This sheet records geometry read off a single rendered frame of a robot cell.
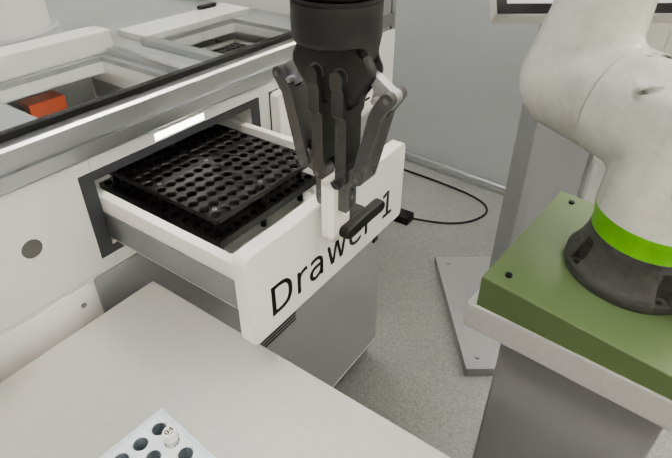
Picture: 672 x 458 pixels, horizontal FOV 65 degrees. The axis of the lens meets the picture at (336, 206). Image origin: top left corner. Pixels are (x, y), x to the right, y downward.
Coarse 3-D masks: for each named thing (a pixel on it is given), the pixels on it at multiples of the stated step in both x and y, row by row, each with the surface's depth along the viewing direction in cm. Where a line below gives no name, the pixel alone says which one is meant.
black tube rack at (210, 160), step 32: (224, 128) 76; (160, 160) 68; (192, 160) 68; (224, 160) 67; (256, 160) 68; (288, 160) 67; (128, 192) 66; (160, 192) 63; (192, 192) 61; (224, 192) 61; (288, 192) 67; (192, 224) 60; (224, 224) 60; (256, 224) 62
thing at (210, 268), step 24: (288, 144) 74; (312, 192) 73; (120, 216) 60; (144, 216) 58; (120, 240) 63; (144, 240) 59; (168, 240) 56; (192, 240) 54; (240, 240) 64; (168, 264) 58; (192, 264) 55; (216, 264) 53; (216, 288) 54
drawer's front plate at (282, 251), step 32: (384, 160) 62; (384, 192) 65; (288, 224) 51; (320, 224) 55; (384, 224) 68; (256, 256) 47; (288, 256) 52; (352, 256) 63; (256, 288) 49; (288, 288) 53; (256, 320) 50
